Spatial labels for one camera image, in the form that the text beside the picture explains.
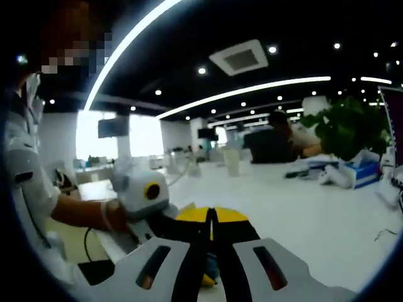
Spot white game controller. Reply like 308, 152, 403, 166
318, 164, 354, 189

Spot black box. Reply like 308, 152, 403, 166
77, 259, 116, 286

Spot stack of blue white books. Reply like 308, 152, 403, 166
285, 157, 339, 180

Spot blue tissue box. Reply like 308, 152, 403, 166
343, 150, 381, 190

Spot person's torso white shirt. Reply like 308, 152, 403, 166
4, 72, 78, 284

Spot person's head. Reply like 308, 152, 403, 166
17, 3, 111, 104

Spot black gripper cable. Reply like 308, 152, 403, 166
83, 226, 95, 262

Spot ceiling air conditioner vent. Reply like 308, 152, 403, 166
208, 39, 269, 77

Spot arched ceiling light strip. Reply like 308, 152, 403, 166
156, 75, 332, 120

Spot black hanging monitor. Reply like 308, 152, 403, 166
197, 127, 218, 141
97, 118, 130, 139

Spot long curved ceiling light strip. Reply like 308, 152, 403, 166
83, 0, 183, 111

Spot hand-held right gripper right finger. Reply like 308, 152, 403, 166
213, 206, 356, 302

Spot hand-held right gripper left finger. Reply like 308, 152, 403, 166
72, 206, 212, 302

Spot green potted plant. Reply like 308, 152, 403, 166
300, 96, 393, 162

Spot round ceiling spotlights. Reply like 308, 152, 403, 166
48, 40, 397, 123

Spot person's left hand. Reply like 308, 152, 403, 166
101, 198, 140, 240

